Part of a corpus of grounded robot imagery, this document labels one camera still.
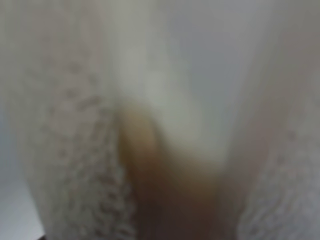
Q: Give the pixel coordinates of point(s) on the clear plastic drink bottle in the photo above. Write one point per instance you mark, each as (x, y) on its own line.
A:
(166, 119)

